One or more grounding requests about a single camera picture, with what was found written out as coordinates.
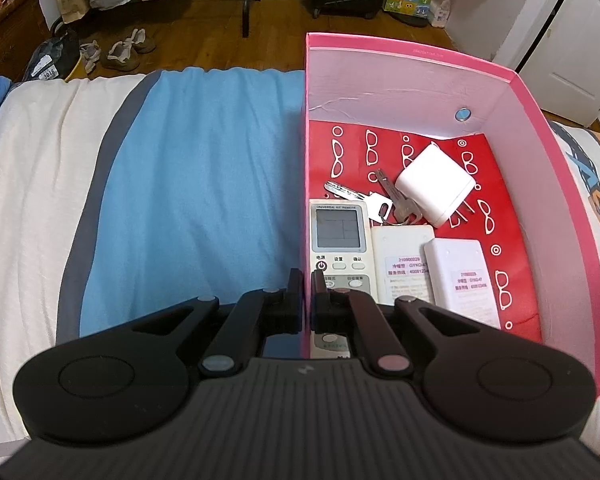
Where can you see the red glasses-print paper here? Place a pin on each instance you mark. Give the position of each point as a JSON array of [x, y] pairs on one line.
[[512, 240]]

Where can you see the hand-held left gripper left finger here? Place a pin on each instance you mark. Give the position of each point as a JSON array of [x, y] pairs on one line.
[[295, 302]]

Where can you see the grey sneaker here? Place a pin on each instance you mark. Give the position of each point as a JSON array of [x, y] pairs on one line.
[[89, 57]]

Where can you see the white folding-plug charger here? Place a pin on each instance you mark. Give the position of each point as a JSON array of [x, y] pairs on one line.
[[432, 185]]

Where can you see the white labelled remote control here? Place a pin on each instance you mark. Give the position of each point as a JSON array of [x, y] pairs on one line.
[[460, 260]]

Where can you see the white door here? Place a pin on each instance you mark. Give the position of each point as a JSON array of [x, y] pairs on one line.
[[575, 35]]

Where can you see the brass key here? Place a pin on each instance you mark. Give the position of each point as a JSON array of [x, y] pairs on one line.
[[397, 200]]

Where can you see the long white remote control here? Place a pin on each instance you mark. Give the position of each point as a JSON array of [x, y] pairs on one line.
[[339, 260]]

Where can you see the silver key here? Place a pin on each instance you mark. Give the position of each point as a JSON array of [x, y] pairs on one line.
[[342, 190]]

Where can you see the black bag with white label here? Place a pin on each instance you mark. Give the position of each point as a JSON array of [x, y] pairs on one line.
[[50, 57]]

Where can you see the pair of brown shoes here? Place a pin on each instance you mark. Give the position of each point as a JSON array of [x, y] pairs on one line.
[[122, 55]]

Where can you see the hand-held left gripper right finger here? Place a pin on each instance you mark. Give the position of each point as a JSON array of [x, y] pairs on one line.
[[322, 305]]

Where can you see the pink cardboard box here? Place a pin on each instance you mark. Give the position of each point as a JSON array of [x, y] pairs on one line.
[[555, 200]]

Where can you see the key with white head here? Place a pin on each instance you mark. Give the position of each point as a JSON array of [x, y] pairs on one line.
[[380, 206]]

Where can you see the cream labelled remote control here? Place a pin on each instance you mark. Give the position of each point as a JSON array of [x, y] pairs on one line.
[[402, 247]]

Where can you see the beige sneaker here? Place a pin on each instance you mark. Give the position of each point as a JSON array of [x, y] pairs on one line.
[[142, 40]]

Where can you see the dark wooden cabinet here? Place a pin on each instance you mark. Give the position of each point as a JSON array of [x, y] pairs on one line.
[[12, 40]]

